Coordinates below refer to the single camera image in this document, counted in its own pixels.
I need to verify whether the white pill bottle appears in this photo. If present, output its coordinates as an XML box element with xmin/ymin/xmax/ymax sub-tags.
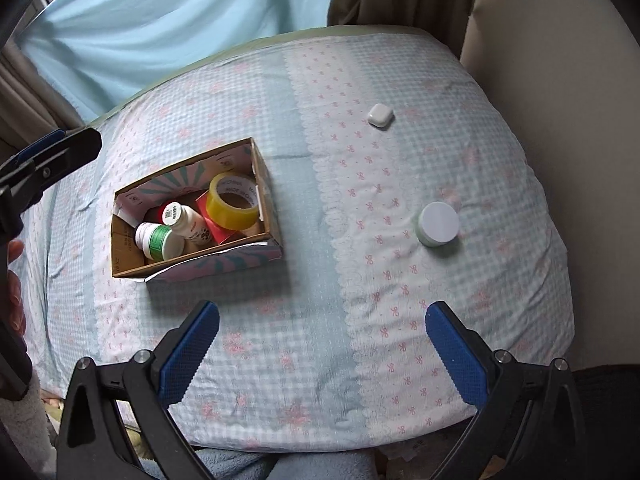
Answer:
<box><xmin>161</xmin><ymin>201</ymin><xmax>211</xmax><ymax>247</ymax></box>

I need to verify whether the light blue hanging cloth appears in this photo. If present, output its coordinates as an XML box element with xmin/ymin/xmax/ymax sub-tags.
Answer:
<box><xmin>20</xmin><ymin>0</ymin><xmax>341</xmax><ymax>121</ymax></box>

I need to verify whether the red carton box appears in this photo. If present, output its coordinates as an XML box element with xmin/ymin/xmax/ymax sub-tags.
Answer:
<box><xmin>195</xmin><ymin>191</ymin><xmax>246</xmax><ymax>245</ymax></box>

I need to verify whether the cardboard box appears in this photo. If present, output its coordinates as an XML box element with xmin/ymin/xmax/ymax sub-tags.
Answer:
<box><xmin>110</xmin><ymin>137</ymin><xmax>284</xmax><ymax>285</ymax></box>

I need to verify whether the person's left hand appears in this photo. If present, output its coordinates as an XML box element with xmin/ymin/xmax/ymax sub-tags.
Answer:
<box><xmin>0</xmin><ymin>239</ymin><xmax>27</xmax><ymax>337</ymax></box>

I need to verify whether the green label white jar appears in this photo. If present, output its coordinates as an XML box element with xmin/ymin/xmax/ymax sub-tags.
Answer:
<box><xmin>135</xmin><ymin>222</ymin><xmax>186</xmax><ymax>262</ymax></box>

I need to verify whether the floral checked bed sheet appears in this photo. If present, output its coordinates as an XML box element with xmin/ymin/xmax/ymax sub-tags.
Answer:
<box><xmin>20</xmin><ymin>25</ymin><xmax>573</xmax><ymax>466</ymax></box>

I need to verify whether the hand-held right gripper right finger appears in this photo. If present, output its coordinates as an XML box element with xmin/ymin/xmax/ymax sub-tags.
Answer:
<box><xmin>425</xmin><ymin>301</ymin><xmax>588</xmax><ymax>480</ymax></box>

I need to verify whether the white earbud case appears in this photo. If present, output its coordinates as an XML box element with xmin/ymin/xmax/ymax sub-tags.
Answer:
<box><xmin>366</xmin><ymin>103</ymin><xmax>394</xmax><ymax>129</ymax></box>

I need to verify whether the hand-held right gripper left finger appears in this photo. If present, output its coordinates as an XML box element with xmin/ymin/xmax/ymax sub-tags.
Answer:
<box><xmin>56</xmin><ymin>300</ymin><xmax>221</xmax><ymax>480</ymax></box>

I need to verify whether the blue fleece clothing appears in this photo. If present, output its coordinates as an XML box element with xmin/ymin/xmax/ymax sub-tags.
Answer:
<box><xmin>140</xmin><ymin>447</ymin><xmax>378</xmax><ymax>480</ymax></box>

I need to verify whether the person's left forearm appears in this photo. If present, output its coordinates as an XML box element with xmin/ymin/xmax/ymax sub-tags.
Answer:
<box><xmin>0</xmin><ymin>374</ymin><xmax>57</xmax><ymax>480</ymax></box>

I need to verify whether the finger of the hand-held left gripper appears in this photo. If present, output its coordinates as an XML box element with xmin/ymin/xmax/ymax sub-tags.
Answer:
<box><xmin>0</xmin><ymin>129</ymin><xmax>68</xmax><ymax>173</ymax></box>
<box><xmin>0</xmin><ymin>127</ymin><xmax>103</xmax><ymax>206</ymax></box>

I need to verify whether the yellow tape roll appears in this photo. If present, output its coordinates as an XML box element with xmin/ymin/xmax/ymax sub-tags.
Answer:
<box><xmin>207</xmin><ymin>172</ymin><xmax>262</xmax><ymax>228</ymax></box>

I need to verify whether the white lid jar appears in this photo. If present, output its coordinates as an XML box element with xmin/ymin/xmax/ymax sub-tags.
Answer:
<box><xmin>415</xmin><ymin>202</ymin><xmax>461</xmax><ymax>248</ymax></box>

